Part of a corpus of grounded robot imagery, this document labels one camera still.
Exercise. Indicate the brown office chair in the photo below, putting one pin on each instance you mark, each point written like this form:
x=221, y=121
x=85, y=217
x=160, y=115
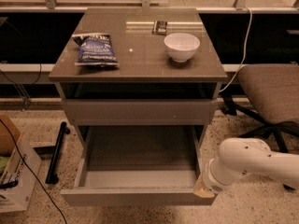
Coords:
x=273, y=91

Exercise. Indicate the cardboard box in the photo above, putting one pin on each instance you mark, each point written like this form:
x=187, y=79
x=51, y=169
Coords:
x=9, y=136

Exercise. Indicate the grey drawer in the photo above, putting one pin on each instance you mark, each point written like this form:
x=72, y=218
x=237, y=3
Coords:
x=138, y=165
x=139, y=112

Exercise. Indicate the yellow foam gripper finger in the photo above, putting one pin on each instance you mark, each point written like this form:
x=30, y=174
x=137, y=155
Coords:
x=201, y=190

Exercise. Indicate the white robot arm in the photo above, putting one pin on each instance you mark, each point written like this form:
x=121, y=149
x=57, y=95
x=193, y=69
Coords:
x=240, y=157

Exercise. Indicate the white printed box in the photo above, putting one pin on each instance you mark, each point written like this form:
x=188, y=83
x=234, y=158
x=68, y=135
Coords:
x=18, y=177

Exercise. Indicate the grey top drawer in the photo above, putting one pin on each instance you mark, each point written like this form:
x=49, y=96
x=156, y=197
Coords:
x=139, y=112

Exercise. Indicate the black metal bar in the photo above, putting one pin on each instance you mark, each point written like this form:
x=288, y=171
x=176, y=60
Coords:
x=52, y=177

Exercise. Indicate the grey drawer cabinet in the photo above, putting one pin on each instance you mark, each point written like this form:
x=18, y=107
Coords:
x=145, y=71

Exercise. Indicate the blue chip bag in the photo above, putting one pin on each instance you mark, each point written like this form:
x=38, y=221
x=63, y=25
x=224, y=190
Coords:
x=95, y=49

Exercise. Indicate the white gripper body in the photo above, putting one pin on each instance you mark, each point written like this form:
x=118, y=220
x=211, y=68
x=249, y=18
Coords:
x=212, y=183

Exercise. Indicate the white ceramic bowl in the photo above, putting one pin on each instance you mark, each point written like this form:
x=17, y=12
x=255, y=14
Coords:
x=180, y=47

